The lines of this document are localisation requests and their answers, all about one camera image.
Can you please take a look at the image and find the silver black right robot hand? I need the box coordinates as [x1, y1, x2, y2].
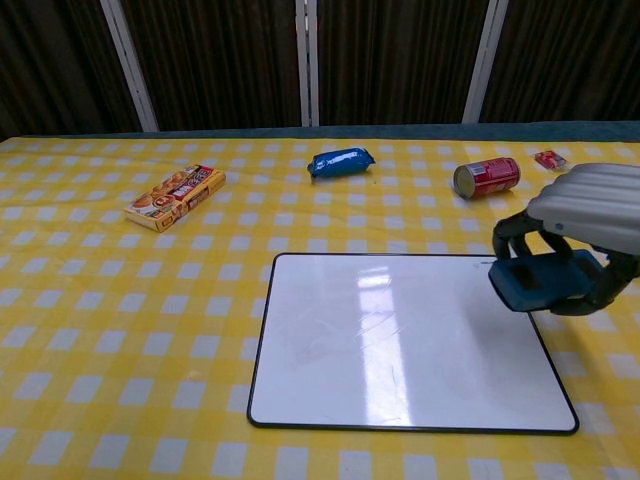
[491, 161, 640, 317]

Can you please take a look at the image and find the teal whiteboard eraser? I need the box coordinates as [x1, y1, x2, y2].
[487, 249, 603, 313]

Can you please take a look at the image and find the small red candy wrapper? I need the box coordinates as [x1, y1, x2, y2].
[533, 150, 571, 174]

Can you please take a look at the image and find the red drink can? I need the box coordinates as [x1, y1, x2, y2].
[453, 156, 522, 200]

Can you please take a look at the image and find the blue snack packet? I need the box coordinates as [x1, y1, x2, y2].
[306, 146, 376, 184]

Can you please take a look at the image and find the teal table cover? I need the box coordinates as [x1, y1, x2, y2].
[0, 119, 640, 147]

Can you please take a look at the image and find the orange snack box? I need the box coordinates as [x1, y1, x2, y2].
[123, 163, 227, 234]

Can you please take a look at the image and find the yellow white checkered tablecloth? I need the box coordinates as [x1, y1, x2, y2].
[0, 135, 640, 480]

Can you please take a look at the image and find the white partition post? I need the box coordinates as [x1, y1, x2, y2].
[294, 0, 321, 128]
[99, 0, 161, 134]
[461, 0, 512, 124]

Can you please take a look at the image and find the white dry-erase board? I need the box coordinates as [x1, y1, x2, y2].
[247, 252, 581, 435]

